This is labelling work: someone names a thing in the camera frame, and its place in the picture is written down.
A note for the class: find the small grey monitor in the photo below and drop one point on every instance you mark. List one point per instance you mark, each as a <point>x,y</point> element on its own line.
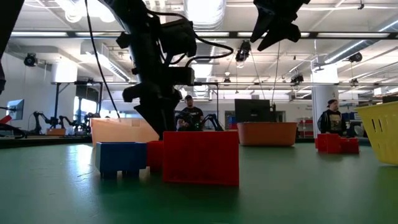
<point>16,109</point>

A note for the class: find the black background robot arm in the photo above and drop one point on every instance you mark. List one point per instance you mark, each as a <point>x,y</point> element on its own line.
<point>77,124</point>
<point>38,119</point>
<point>214,121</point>

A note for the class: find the blue building block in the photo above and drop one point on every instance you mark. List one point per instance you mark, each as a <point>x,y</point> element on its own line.
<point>121,155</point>

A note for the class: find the yellow mesh plastic basket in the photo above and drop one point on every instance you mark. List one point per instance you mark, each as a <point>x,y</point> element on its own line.
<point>385,133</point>

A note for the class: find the black overhead frame beam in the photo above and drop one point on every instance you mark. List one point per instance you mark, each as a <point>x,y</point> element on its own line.
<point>342,35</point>

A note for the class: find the long red building block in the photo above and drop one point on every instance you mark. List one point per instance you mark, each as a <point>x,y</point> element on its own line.
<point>200,158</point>

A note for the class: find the short red building block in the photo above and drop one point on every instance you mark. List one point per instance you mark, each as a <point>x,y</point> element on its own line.
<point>155,155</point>

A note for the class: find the black computer monitor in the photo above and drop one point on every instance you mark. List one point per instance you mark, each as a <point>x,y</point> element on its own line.
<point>252,110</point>

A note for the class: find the white building pillar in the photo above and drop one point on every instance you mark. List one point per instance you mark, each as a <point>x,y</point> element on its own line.
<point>320,93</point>

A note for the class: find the black hanging camera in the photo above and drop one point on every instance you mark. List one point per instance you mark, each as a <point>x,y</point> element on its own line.
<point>243,51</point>

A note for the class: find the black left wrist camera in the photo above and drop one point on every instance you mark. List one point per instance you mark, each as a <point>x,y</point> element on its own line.
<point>178,37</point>

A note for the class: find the person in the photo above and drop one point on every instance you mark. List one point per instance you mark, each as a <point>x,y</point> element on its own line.
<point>332,119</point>
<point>191,113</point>

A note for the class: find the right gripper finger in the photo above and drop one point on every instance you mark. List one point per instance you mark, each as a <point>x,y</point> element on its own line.
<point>289,34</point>
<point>262,25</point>

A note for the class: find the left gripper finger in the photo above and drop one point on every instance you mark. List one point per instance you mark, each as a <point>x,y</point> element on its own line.
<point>172,115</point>
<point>154,118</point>

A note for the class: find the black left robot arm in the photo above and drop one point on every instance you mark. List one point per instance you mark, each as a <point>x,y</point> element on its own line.
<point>140,31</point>

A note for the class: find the tan wooden block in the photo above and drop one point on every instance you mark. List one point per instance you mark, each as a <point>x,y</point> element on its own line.
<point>118,132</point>

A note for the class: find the orange plastic bin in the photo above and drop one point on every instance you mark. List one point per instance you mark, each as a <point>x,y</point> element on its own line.
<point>267,133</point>

